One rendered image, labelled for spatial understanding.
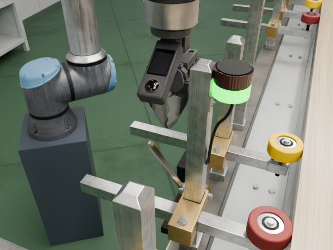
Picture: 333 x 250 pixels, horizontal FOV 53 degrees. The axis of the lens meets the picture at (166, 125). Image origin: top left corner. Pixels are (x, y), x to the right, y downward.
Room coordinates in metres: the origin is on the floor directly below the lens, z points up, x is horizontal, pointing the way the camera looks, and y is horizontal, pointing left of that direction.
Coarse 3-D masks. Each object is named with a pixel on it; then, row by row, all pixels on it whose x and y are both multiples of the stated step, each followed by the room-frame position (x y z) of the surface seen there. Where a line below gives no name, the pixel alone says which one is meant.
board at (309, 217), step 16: (320, 16) 1.52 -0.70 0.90; (320, 32) 1.33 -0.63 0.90; (320, 48) 1.17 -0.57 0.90; (320, 64) 1.03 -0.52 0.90; (320, 80) 0.92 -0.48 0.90; (320, 96) 0.83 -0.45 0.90; (320, 112) 0.75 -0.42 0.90; (304, 128) 0.71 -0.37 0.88; (320, 128) 0.67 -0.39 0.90; (304, 144) 0.61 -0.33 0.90; (320, 144) 0.61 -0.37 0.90; (304, 160) 0.55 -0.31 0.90; (320, 160) 0.55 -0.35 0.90; (304, 176) 0.51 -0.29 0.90; (320, 176) 0.51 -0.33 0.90; (304, 192) 0.46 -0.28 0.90; (320, 192) 0.46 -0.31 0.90; (304, 208) 0.42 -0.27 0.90; (320, 208) 0.42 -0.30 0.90; (304, 224) 0.38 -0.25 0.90; (320, 224) 0.38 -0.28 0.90; (304, 240) 0.35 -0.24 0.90; (320, 240) 0.35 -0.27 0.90
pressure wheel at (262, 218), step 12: (252, 216) 0.40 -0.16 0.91; (264, 216) 0.40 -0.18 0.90; (276, 216) 0.40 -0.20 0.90; (252, 228) 0.37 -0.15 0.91; (264, 228) 0.37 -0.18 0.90; (276, 228) 0.37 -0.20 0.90; (288, 228) 0.37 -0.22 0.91; (252, 240) 0.36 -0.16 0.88; (264, 240) 0.35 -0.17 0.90; (276, 240) 0.35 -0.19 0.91; (288, 240) 0.35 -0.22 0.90
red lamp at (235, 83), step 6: (216, 66) 0.46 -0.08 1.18; (252, 66) 0.46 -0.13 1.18; (216, 72) 0.45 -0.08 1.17; (252, 72) 0.44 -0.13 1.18; (216, 78) 0.45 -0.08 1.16; (222, 78) 0.44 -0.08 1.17; (228, 78) 0.43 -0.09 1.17; (234, 78) 0.43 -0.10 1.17; (240, 78) 0.43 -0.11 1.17; (246, 78) 0.44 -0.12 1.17; (252, 78) 0.45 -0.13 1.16; (222, 84) 0.44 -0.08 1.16; (228, 84) 0.43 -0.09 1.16; (234, 84) 0.43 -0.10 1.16; (240, 84) 0.43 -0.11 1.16; (246, 84) 0.44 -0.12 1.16
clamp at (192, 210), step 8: (208, 192) 0.49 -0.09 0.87; (184, 200) 0.46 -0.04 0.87; (176, 208) 0.44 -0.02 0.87; (184, 208) 0.44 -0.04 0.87; (192, 208) 0.44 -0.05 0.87; (200, 208) 0.44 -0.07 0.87; (176, 216) 0.42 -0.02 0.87; (192, 216) 0.42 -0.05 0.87; (168, 224) 0.41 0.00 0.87; (176, 224) 0.41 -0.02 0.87; (192, 224) 0.41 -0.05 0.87; (168, 232) 0.40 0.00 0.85; (176, 232) 0.40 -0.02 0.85; (184, 232) 0.39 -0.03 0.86; (192, 232) 0.39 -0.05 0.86; (176, 240) 0.40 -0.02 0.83; (184, 240) 0.39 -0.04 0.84; (192, 240) 0.40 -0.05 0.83
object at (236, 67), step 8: (224, 64) 0.47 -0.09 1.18; (232, 64) 0.47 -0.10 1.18; (240, 64) 0.47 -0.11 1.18; (248, 64) 0.47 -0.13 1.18; (224, 72) 0.44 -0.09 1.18; (232, 72) 0.44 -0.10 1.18; (240, 72) 0.44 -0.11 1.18; (248, 72) 0.44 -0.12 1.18; (224, 88) 0.44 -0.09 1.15; (232, 104) 0.46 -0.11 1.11; (224, 120) 0.46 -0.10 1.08; (216, 128) 0.47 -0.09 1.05; (208, 152) 0.47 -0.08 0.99; (208, 160) 0.47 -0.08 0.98
